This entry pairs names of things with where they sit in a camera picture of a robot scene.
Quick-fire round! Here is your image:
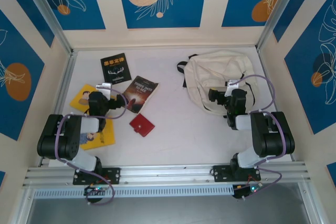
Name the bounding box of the yellow book with seated man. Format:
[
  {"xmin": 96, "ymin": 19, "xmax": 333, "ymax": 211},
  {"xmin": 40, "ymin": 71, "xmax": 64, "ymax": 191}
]
[{"xmin": 69, "ymin": 84, "xmax": 118, "ymax": 112}]

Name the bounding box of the yellow book with blue-haired figure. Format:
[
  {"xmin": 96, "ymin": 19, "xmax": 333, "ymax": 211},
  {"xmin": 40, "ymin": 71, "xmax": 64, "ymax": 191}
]
[{"xmin": 78, "ymin": 118, "xmax": 116, "ymax": 151}]

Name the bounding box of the black book with antlers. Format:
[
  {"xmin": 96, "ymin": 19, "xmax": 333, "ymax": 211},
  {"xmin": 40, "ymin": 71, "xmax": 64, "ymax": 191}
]
[{"xmin": 100, "ymin": 52, "xmax": 132, "ymax": 84}]

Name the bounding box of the cream canvas backpack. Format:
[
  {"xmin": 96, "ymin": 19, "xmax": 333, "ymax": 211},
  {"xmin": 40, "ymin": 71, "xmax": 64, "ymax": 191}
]
[{"xmin": 177, "ymin": 50, "xmax": 257, "ymax": 116}]

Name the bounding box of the Three Days To See book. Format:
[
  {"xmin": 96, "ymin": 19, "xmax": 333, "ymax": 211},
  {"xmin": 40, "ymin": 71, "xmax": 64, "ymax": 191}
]
[{"xmin": 122, "ymin": 76, "xmax": 160, "ymax": 114}]

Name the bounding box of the red leather wallet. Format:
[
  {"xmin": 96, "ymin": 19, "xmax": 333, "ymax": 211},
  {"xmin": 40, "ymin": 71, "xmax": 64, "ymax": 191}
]
[{"xmin": 129, "ymin": 113, "xmax": 155, "ymax": 138}]

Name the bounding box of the blue panel with orange circle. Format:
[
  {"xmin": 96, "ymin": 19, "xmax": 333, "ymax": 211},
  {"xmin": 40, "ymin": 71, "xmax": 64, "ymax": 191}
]
[
  {"xmin": 222, "ymin": 0, "xmax": 292, "ymax": 28},
  {"xmin": 285, "ymin": 0, "xmax": 336, "ymax": 135},
  {"xmin": 0, "ymin": 8, "xmax": 45, "ymax": 141}
]

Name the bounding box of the left circuit board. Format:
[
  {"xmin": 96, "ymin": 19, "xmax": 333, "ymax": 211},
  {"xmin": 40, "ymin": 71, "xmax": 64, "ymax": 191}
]
[{"xmin": 83, "ymin": 185, "xmax": 108, "ymax": 196}]

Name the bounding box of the circuit board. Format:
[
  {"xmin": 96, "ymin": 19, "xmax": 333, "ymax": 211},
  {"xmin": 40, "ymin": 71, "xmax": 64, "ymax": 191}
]
[
  {"xmin": 233, "ymin": 183, "xmax": 263, "ymax": 200},
  {"xmin": 83, "ymin": 185, "xmax": 108, "ymax": 196}
]

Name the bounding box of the right circuit board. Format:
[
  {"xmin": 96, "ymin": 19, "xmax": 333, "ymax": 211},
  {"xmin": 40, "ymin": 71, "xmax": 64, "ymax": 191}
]
[{"xmin": 233, "ymin": 183, "xmax": 263, "ymax": 200}]

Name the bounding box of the blue panel with cream circle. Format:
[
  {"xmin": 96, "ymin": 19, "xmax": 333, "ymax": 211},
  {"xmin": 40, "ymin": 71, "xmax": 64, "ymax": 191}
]
[{"xmin": 115, "ymin": 0, "xmax": 209, "ymax": 29}]

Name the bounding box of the grey metal shelf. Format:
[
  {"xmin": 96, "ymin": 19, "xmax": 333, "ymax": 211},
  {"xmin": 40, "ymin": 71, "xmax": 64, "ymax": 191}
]
[{"xmin": 26, "ymin": 199, "xmax": 310, "ymax": 224}]

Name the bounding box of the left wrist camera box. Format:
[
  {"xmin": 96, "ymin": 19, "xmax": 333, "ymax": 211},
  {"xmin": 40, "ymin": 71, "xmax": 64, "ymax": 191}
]
[{"xmin": 95, "ymin": 82, "xmax": 113, "ymax": 96}]

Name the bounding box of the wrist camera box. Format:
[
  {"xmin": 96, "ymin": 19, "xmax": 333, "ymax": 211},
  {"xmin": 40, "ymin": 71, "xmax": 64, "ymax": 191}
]
[
  {"xmin": 95, "ymin": 82, "xmax": 113, "ymax": 96},
  {"xmin": 225, "ymin": 79, "xmax": 240, "ymax": 96}
]

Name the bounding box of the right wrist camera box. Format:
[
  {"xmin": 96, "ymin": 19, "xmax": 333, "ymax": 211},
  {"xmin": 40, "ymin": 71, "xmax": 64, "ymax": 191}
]
[{"xmin": 225, "ymin": 79, "xmax": 240, "ymax": 96}]

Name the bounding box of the right aluminium side rail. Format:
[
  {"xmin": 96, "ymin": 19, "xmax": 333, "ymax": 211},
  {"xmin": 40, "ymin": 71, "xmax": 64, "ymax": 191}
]
[{"xmin": 256, "ymin": 47, "xmax": 296, "ymax": 162}]

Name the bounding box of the aluminium side rail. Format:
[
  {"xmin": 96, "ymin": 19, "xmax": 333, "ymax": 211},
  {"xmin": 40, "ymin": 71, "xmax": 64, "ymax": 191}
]
[
  {"xmin": 256, "ymin": 47, "xmax": 296, "ymax": 162},
  {"xmin": 39, "ymin": 50, "xmax": 78, "ymax": 167}
]

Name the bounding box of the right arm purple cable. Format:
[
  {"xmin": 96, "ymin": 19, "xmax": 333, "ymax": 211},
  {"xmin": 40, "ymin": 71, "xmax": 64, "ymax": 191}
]
[{"xmin": 227, "ymin": 74, "xmax": 288, "ymax": 201}]

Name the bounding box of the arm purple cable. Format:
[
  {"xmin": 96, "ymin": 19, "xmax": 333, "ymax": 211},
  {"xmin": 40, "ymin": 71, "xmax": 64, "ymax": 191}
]
[
  {"xmin": 227, "ymin": 74, "xmax": 288, "ymax": 201},
  {"xmin": 54, "ymin": 84, "xmax": 129, "ymax": 206}
]

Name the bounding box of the left aluminium side rail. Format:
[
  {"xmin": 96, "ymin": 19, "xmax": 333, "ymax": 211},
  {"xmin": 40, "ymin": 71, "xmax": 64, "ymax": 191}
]
[{"xmin": 39, "ymin": 50, "xmax": 78, "ymax": 167}]

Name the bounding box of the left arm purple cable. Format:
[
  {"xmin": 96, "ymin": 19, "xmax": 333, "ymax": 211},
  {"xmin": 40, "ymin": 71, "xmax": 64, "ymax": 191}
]
[{"xmin": 54, "ymin": 84, "xmax": 129, "ymax": 206}]

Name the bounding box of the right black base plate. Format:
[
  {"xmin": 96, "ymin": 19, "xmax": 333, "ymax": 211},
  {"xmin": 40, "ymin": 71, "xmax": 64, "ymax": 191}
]
[{"xmin": 212, "ymin": 164, "xmax": 262, "ymax": 183}]

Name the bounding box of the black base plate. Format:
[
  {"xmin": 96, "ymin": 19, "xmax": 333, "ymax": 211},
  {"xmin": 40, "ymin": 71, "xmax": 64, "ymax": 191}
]
[
  {"xmin": 212, "ymin": 164, "xmax": 262, "ymax": 183},
  {"xmin": 72, "ymin": 167, "xmax": 121, "ymax": 186}
]

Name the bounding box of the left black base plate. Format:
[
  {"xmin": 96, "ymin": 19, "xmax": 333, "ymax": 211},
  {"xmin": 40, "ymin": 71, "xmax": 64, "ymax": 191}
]
[{"xmin": 72, "ymin": 167, "xmax": 121, "ymax": 186}]

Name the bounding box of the aluminium frame rail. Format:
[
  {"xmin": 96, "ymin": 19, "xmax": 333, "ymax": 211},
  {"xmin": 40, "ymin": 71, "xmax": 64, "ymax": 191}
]
[{"xmin": 22, "ymin": 162, "xmax": 312, "ymax": 187}]

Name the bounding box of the right aluminium post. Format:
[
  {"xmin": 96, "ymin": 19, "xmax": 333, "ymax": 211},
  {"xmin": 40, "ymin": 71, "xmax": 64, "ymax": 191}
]
[{"xmin": 256, "ymin": 0, "xmax": 302, "ymax": 51}]

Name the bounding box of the aluminium post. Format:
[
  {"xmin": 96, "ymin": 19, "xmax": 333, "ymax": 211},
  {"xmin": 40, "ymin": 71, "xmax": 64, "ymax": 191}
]
[
  {"xmin": 19, "ymin": 0, "xmax": 74, "ymax": 56},
  {"xmin": 256, "ymin": 0, "xmax": 302, "ymax": 51}
]

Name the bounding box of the left aluminium post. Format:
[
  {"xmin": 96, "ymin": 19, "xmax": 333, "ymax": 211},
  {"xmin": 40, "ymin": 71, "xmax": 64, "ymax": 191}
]
[{"xmin": 19, "ymin": 0, "xmax": 74, "ymax": 56}]

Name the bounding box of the slotted grey cable duct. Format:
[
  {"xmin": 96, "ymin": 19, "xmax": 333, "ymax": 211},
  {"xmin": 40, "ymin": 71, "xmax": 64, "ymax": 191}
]
[{"xmin": 33, "ymin": 185, "xmax": 236, "ymax": 199}]

